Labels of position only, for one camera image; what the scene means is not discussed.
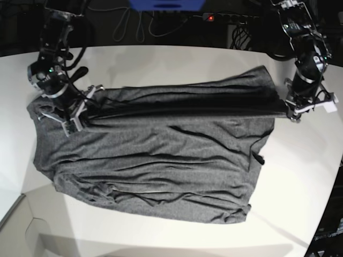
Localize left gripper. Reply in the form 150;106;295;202
284;72;338;123

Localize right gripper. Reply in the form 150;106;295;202
27;63;105;137

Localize grey t-shirt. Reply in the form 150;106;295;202
27;66;287;224

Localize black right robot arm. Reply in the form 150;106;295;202
27;1;104;136

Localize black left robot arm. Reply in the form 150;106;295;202
271;1;338;123

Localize blue box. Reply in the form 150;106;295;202
129;0;205;11

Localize black power strip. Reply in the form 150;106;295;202
202;12;260;25

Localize grey cables behind table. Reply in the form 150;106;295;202
112;5;188;42

